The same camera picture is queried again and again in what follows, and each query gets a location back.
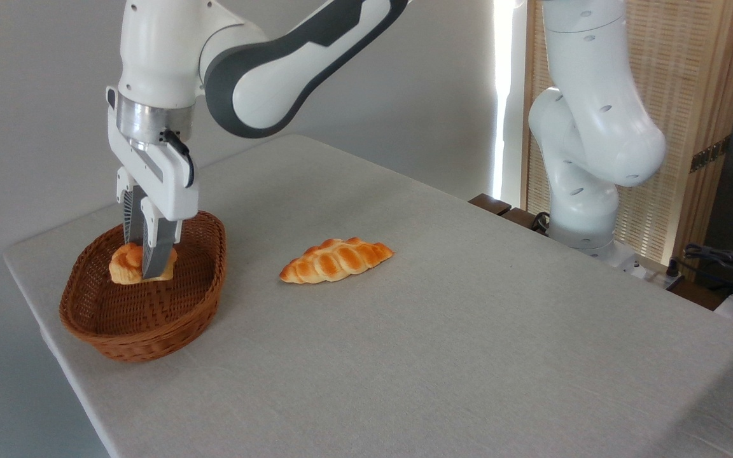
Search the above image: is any black cable bundle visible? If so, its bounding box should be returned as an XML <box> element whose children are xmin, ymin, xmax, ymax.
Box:
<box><xmin>683</xmin><ymin>244</ymin><xmax>733</xmax><ymax>300</ymax></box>

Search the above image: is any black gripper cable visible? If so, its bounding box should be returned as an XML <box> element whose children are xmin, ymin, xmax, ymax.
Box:
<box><xmin>160</xmin><ymin>129</ymin><xmax>196</xmax><ymax>188</ymax></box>

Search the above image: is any dark wooden furniture edge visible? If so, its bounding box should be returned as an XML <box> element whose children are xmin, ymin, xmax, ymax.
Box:
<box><xmin>468</xmin><ymin>193</ymin><xmax>548</xmax><ymax>236</ymax></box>

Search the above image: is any black screen hinge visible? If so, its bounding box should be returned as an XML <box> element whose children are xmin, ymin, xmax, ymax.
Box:
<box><xmin>690</xmin><ymin>135</ymin><xmax>731</xmax><ymax>174</ymax></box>

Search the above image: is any round orange bread roll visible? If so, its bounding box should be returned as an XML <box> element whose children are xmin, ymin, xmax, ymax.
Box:
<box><xmin>109</xmin><ymin>242</ymin><xmax>178</xmax><ymax>285</ymax></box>

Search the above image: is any brown wicker basket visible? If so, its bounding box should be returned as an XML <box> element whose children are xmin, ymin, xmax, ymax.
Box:
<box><xmin>59</xmin><ymin>209</ymin><xmax>227</xmax><ymax>363</ymax></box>

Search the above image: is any white power strip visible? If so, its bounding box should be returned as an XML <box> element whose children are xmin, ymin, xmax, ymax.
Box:
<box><xmin>643</xmin><ymin>258</ymin><xmax>685</xmax><ymax>291</ymax></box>

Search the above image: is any braided bread loaf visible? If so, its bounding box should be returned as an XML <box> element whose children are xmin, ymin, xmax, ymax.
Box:
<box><xmin>279</xmin><ymin>237</ymin><xmax>394</xmax><ymax>284</ymax></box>

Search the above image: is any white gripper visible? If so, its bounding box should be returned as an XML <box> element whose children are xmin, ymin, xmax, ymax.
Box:
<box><xmin>107</xmin><ymin>86</ymin><xmax>200</xmax><ymax>279</ymax></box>

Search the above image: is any grey tablecloth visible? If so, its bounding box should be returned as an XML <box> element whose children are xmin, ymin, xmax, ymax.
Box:
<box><xmin>3</xmin><ymin>134</ymin><xmax>733</xmax><ymax>458</ymax></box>

